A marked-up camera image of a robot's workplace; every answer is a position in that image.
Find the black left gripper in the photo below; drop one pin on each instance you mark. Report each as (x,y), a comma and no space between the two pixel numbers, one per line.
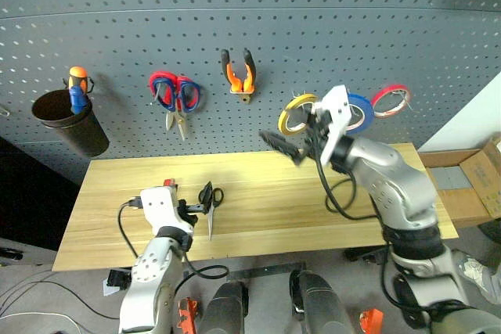
(185,212)

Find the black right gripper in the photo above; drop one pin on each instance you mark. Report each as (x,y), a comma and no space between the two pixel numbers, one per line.
(318,134)

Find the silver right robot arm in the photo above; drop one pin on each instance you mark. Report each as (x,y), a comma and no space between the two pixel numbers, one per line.
(395,189)

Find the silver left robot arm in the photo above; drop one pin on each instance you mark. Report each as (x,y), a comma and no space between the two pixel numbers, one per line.
(150,283)

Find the yellow tape roll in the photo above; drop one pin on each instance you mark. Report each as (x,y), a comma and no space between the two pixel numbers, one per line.
(282,118)

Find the blue tape roll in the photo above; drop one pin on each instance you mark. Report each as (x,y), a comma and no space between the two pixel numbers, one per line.
(362,113)

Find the red tape roll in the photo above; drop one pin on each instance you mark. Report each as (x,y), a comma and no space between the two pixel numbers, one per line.
(391,88)

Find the grey metal pegboard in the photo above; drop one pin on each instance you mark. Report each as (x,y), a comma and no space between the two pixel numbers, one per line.
(250,17)

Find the small red object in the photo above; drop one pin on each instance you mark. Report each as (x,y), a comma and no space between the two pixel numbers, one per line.
(169,182)

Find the orange black pliers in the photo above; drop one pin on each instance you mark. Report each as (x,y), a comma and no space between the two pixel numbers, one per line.
(239,76)

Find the metal table crossbar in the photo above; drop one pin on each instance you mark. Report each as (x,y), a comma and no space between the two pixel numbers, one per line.
(266,270)

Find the orange plastic piece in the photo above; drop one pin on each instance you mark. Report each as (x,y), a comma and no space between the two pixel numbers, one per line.
(188,312)
(372,320)

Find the small black floor device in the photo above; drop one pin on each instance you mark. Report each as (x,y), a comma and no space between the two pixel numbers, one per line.
(117,278)

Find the dark rounded robot leg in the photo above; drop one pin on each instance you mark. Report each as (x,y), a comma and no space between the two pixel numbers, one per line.
(227,310)
(319,302)

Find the black metal cup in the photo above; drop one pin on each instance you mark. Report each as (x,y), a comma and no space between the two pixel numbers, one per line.
(74,126)

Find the brown cardboard box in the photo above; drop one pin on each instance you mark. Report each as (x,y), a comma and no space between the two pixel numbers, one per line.
(466,181)

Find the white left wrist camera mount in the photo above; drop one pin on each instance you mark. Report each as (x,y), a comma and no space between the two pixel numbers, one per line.
(158,207)

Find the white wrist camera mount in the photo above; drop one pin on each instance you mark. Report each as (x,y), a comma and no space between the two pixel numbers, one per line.
(336,123)
(158,207)

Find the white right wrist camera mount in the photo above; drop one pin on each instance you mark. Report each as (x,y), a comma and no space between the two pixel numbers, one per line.
(336,123)

